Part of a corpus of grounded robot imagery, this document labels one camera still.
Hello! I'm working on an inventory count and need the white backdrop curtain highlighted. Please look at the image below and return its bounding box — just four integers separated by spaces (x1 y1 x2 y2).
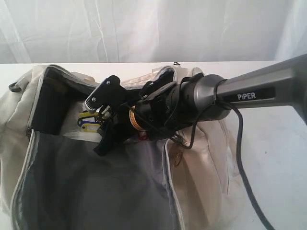
0 0 307 63

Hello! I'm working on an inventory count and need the colourful key tag bunch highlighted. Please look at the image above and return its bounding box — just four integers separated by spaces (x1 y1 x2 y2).
77 111 102 132

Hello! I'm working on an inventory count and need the cream fabric duffel bag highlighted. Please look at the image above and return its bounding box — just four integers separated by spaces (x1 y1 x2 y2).
0 65 244 230

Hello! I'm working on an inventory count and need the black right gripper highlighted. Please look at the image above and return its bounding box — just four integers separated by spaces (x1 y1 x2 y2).
94 103 154 156

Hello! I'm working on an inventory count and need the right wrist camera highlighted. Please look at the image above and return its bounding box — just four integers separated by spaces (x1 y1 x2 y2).
84 75 129 113

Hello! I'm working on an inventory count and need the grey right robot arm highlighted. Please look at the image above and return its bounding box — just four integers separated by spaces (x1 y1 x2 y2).
88 55 307 156

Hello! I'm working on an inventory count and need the clear plastic wrapped package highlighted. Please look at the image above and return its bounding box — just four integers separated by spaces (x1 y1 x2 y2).
62 131 102 143

